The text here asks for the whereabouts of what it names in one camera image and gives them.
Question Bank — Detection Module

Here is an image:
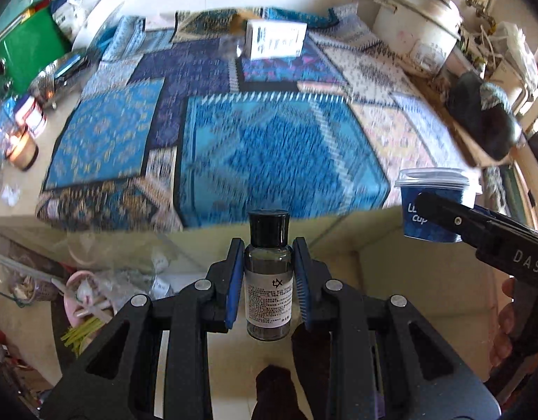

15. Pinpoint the teal knit cloth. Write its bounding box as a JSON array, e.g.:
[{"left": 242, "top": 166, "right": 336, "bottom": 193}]
[{"left": 479, "top": 82, "right": 515, "bottom": 112}]

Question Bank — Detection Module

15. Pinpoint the pink bowl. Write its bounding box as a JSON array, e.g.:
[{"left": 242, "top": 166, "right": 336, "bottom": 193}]
[{"left": 63, "top": 271, "right": 116, "bottom": 329}]

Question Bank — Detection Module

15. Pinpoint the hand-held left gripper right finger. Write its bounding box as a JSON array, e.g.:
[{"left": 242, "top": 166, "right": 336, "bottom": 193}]
[{"left": 293, "top": 237, "right": 502, "bottom": 420}]

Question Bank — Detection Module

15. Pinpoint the white printed carton box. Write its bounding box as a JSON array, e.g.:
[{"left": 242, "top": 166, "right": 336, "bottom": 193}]
[{"left": 245, "top": 20, "right": 307, "bottom": 60}]

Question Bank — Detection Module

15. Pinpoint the bundle of green sticks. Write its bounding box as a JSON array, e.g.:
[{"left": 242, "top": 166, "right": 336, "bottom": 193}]
[{"left": 61, "top": 317, "right": 110, "bottom": 355}]

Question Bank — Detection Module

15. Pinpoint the white packet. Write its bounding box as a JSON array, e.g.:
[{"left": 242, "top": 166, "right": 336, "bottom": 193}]
[{"left": 50, "top": 0, "right": 88, "bottom": 38}]

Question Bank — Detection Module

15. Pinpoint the white rice cooker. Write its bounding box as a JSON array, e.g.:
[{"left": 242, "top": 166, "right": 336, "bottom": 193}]
[{"left": 374, "top": 0, "right": 464, "bottom": 75}]

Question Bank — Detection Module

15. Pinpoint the blue paper cup with lid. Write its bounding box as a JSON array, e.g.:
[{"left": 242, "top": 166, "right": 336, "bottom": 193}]
[{"left": 393, "top": 167, "right": 483, "bottom": 244}]

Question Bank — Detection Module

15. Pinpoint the clear plastic cup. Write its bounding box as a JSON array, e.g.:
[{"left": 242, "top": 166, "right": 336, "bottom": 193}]
[{"left": 218, "top": 35, "right": 247, "bottom": 60}]

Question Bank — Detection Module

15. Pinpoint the lit candle in glass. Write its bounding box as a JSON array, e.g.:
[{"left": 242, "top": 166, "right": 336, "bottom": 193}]
[{"left": 5, "top": 131, "right": 40, "bottom": 170}]

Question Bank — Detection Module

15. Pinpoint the teal tin box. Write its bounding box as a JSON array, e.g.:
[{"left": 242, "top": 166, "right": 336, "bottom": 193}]
[{"left": 0, "top": 0, "right": 51, "bottom": 44}]

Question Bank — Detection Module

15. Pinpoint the metal bowl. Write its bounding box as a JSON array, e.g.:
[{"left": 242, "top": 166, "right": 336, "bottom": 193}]
[{"left": 30, "top": 50, "right": 88, "bottom": 108}]

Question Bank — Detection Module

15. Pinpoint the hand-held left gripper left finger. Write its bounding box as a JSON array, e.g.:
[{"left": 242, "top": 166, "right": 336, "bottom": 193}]
[{"left": 39, "top": 237, "right": 246, "bottom": 420}]

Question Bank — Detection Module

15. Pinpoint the green metal appliance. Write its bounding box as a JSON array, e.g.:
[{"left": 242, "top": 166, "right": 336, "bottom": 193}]
[{"left": 0, "top": 6, "right": 72, "bottom": 97}]

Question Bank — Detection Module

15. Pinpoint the person's right hand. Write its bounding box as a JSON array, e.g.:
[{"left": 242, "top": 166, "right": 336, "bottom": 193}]
[{"left": 490, "top": 277, "right": 515, "bottom": 367}]

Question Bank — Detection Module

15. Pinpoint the white plastic bag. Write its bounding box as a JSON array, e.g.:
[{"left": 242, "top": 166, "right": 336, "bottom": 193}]
[{"left": 492, "top": 22, "right": 538, "bottom": 64}]

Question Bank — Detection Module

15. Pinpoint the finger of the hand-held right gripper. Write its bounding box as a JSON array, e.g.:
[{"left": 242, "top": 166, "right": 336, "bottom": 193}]
[{"left": 414, "top": 191, "right": 494, "bottom": 246}]

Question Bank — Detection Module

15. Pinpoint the small black-capped glass bottle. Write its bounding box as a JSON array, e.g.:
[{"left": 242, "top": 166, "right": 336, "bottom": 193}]
[{"left": 244, "top": 210, "right": 293, "bottom": 341}]

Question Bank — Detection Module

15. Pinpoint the round white tray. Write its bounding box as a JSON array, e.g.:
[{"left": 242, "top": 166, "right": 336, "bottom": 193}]
[{"left": 72, "top": 0, "right": 125, "bottom": 51}]

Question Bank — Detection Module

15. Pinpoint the black cooking pot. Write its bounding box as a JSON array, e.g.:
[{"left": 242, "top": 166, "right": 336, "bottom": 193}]
[{"left": 446, "top": 72, "right": 521, "bottom": 162}]

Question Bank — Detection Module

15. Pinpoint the white jar with red label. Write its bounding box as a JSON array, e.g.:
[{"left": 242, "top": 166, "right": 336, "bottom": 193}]
[{"left": 15, "top": 95, "right": 48, "bottom": 134}]

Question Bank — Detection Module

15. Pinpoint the plastic bag with contents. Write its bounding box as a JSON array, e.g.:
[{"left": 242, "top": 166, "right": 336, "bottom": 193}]
[{"left": 6, "top": 267, "right": 64, "bottom": 302}]

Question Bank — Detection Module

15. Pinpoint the wooden cutting board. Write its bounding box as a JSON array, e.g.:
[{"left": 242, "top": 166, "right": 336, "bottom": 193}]
[{"left": 409, "top": 70, "right": 515, "bottom": 169}]

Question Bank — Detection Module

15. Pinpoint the blue patchwork tablecloth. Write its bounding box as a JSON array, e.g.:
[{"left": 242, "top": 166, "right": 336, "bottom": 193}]
[{"left": 36, "top": 6, "right": 484, "bottom": 232}]

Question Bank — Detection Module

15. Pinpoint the clear plastic wrapper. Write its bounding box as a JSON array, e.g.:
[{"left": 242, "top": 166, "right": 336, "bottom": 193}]
[{"left": 142, "top": 245, "right": 177, "bottom": 302}]

